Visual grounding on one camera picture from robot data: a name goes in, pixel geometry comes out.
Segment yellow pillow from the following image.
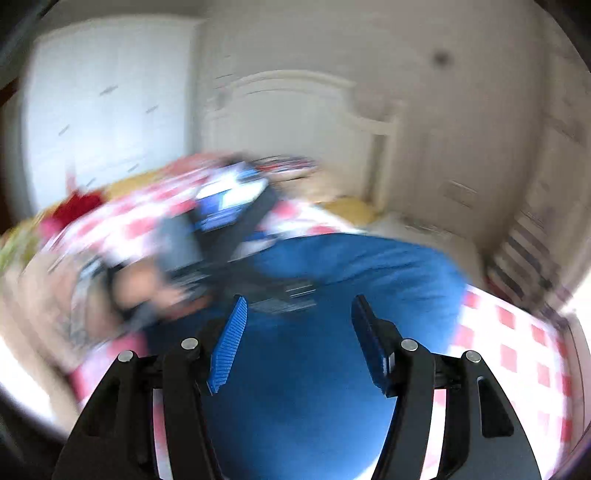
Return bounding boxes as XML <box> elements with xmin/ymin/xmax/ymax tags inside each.
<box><xmin>322</xmin><ymin>197</ymin><xmax>380</xmax><ymax>228</ymax></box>

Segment red garment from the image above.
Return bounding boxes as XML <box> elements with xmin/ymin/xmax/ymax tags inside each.
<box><xmin>38</xmin><ymin>190</ymin><xmax>105</xmax><ymax>239</ymax></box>

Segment cream floral pillow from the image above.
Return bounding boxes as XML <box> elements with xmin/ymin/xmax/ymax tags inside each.
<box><xmin>279</xmin><ymin>171</ymin><xmax>363</xmax><ymax>204</ymax></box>

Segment sailboat print curtain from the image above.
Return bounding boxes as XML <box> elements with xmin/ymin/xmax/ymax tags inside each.
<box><xmin>487</xmin><ymin>51</ymin><xmax>590</xmax><ymax>319</ymax></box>

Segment white wooden headboard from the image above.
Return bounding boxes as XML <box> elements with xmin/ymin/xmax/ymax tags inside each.
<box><xmin>200</xmin><ymin>70</ymin><xmax>405</xmax><ymax>211</ymax></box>

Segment blue quilted puffer jacket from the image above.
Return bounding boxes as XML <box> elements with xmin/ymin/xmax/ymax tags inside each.
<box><xmin>142</xmin><ymin>232</ymin><xmax>470</xmax><ymax>480</ymax></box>

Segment pink checkered bed quilt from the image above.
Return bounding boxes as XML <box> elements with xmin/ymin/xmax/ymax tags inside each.
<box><xmin>45</xmin><ymin>157</ymin><xmax>573</xmax><ymax>478</ymax></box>

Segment patterned red blue pillow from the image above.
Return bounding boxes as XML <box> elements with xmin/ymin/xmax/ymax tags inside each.
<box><xmin>252</xmin><ymin>155</ymin><xmax>318</xmax><ymax>178</ymax></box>

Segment white wardrobe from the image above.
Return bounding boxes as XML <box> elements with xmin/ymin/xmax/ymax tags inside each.
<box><xmin>21</xmin><ymin>15</ymin><xmax>201</xmax><ymax>211</ymax></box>

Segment person's left hand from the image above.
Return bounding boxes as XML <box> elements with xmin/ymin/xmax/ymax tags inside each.
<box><xmin>113</xmin><ymin>258</ymin><xmax>211</xmax><ymax>320</ymax></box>

